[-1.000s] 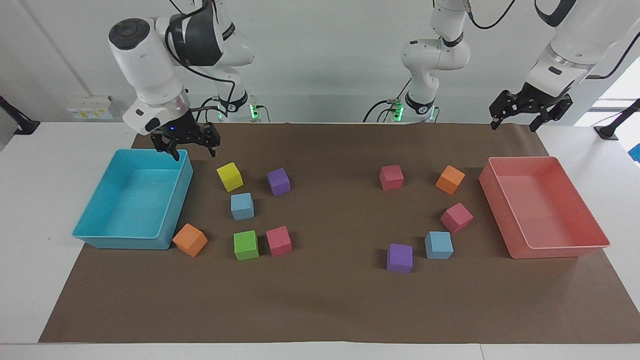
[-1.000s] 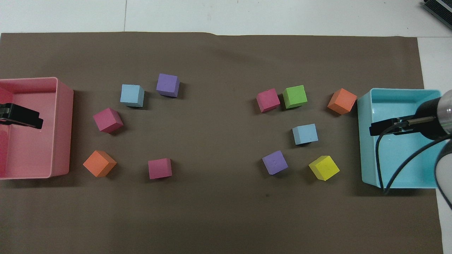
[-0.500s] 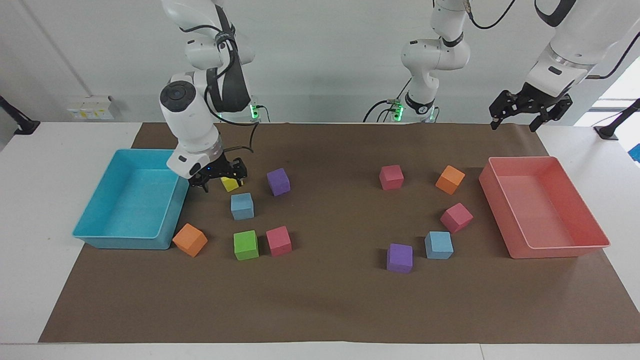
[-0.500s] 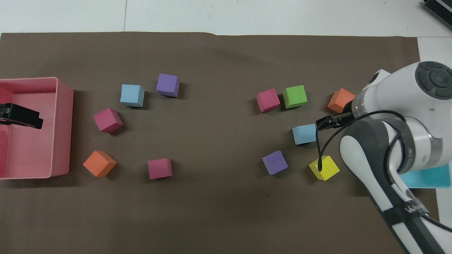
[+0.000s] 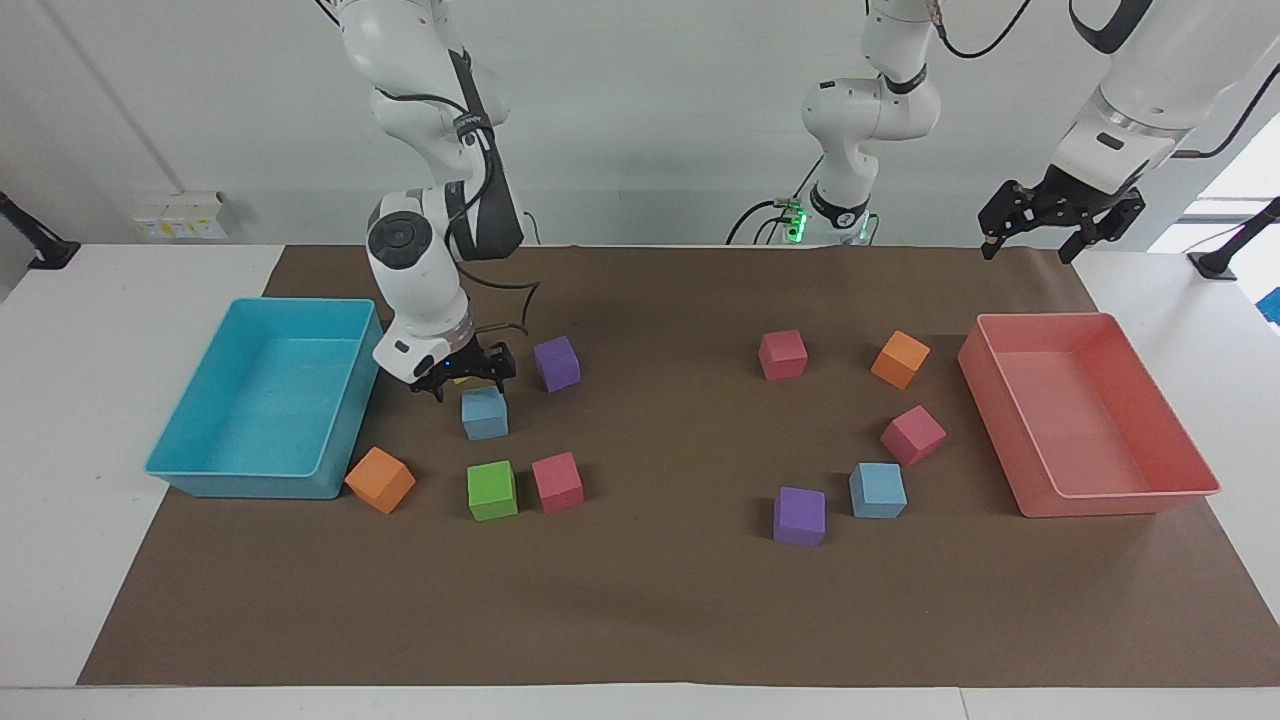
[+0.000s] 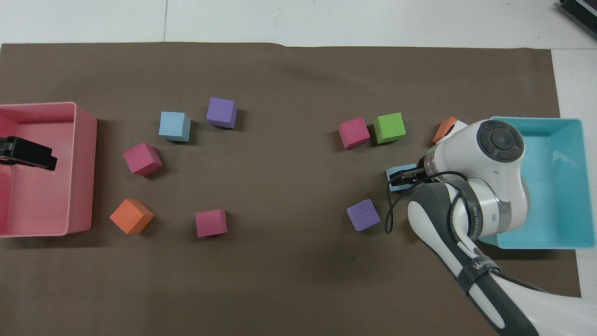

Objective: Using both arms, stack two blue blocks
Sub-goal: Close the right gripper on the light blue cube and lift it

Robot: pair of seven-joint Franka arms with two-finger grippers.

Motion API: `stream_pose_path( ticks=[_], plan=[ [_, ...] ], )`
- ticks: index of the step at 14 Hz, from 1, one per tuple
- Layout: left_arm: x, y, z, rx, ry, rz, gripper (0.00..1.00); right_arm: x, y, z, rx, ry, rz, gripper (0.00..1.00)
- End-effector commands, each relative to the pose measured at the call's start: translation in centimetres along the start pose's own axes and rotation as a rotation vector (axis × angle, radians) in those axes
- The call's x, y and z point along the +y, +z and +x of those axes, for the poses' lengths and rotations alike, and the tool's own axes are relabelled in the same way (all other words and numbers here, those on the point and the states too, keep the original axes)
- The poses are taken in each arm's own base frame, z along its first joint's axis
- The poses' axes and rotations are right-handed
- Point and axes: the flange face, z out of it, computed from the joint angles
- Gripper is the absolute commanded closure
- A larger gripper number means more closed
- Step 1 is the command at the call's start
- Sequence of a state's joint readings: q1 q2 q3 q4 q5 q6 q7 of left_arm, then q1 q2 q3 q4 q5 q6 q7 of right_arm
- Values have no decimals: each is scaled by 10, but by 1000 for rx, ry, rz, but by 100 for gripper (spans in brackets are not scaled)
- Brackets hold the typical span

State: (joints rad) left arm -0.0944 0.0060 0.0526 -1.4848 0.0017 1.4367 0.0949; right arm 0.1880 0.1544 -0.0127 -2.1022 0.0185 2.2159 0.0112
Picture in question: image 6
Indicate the light blue foam block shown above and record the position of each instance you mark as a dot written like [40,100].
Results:
[395,170]
[173,125]

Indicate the magenta foam block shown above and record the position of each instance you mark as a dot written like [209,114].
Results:
[211,223]
[142,159]
[353,133]

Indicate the pink plastic bin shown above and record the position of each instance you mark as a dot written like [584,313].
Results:
[42,200]

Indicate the green foam block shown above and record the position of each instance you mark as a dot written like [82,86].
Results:
[389,128]

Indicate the black stand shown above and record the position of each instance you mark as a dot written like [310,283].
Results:
[580,10]

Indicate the orange foam block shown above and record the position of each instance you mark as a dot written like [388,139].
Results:
[444,129]
[130,217]

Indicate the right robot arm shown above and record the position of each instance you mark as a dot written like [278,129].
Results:
[485,196]

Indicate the purple foam block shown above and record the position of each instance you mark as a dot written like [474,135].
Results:
[363,215]
[221,112]

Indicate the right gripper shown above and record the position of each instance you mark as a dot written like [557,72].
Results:
[421,167]

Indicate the teal plastic bin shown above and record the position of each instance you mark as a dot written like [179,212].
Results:
[559,186]

